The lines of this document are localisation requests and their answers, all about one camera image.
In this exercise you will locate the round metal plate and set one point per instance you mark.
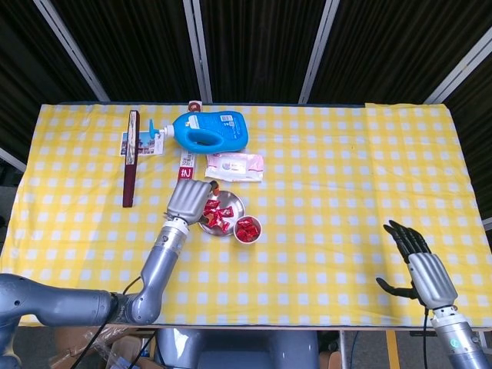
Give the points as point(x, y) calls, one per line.
point(232, 201)

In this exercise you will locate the brown cardboard box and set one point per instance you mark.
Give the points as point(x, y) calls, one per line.
point(69, 342)

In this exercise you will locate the photo postcard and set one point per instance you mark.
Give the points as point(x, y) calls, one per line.
point(151, 146)

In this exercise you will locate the yellow white checked tablecloth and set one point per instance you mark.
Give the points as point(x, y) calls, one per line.
point(326, 192)

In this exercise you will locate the red white toothpaste box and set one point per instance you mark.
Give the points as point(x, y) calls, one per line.
point(187, 169)

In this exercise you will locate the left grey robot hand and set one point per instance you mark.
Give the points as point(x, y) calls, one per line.
point(186, 200)

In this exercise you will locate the blue pump bottle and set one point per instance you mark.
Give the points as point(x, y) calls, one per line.
point(230, 130)

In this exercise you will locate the white paper cup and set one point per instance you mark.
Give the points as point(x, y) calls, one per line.
point(260, 230)

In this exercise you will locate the metal table leg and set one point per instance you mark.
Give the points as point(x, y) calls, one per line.
point(343, 350)

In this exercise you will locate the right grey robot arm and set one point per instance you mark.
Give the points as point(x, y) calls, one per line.
point(459, 342)

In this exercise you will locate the grey robot torso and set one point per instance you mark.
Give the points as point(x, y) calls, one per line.
point(238, 350)

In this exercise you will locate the dark brown folded fan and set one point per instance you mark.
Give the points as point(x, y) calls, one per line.
point(130, 173)

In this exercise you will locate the small red white packet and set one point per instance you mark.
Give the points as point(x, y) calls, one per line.
point(195, 106)

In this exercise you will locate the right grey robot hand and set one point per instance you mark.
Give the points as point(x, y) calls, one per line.
point(432, 276)

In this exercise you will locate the pink wet wipes pack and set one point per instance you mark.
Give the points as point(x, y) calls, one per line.
point(234, 167)

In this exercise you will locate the white metal frame post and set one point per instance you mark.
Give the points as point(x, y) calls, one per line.
point(461, 73)
point(488, 224)
point(198, 50)
point(73, 50)
point(317, 50)
point(11, 158)

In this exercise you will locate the black pleated curtain panel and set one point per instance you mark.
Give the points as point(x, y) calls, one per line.
point(261, 50)
point(480, 134)
point(384, 50)
point(23, 77)
point(134, 50)

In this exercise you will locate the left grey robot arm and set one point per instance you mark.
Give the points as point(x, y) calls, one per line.
point(165, 253)

